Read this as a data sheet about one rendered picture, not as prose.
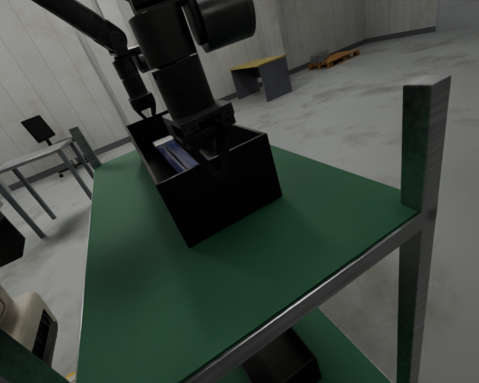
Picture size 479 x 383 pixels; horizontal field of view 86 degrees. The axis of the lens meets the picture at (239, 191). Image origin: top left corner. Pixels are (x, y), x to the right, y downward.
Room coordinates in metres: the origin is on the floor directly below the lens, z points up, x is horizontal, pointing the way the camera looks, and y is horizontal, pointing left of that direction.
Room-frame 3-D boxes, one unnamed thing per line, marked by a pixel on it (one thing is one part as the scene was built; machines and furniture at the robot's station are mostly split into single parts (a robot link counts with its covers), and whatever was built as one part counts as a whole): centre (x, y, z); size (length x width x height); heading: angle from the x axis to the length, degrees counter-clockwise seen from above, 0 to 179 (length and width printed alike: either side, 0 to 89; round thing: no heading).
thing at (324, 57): (6.89, -3.35, 0.16); 1.08 x 0.75 x 0.31; 109
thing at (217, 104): (0.34, 0.02, 1.15); 0.10 x 0.07 x 0.07; 18
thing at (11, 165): (2.86, 1.91, 0.40); 0.70 x 0.45 x 0.80; 99
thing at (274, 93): (5.87, -1.18, 0.34); 1.32 x 0.66 x 0.69; 19
